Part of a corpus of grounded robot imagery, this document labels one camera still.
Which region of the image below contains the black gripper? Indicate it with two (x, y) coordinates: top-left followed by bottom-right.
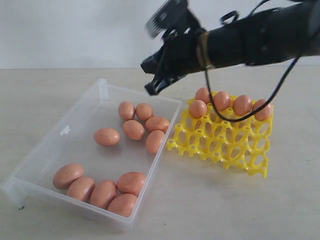
(140, 28), (207, 96)

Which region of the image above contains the brown egg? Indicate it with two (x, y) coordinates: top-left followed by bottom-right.
(118, 101), (136, 121)
(89, 180), (117, 210)
(232, 94), (252, 116)
(252, 98), (273, 121)
(116, 172), (147, 197)
(189, 99), (207, 119)
(93, 128), (120, 147)
(213, 91), (231, 111)
(123, 119), (146, 141)
(52, 163), (84, 190)
(194, 87), (211, 104)
(107, 193), (138, 218)
(66, 176), (95, 202)
(145, 116), (170, 133)
(135, 102), (154, 122)
(145, 130), (165, 154)

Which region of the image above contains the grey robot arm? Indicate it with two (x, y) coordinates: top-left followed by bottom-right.
(140, 0), (320, 96)

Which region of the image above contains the yellow plastic egg tray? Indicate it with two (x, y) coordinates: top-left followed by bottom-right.
(166, 102), (273, 177)

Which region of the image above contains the clear plastic container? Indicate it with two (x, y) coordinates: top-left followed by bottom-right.
(0, 78), (182, 232)

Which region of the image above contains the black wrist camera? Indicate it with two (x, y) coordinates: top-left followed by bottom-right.
(145, 0), (200, 39)

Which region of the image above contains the black cable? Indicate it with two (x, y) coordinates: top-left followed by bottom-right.
(203, 0), (303, 123)

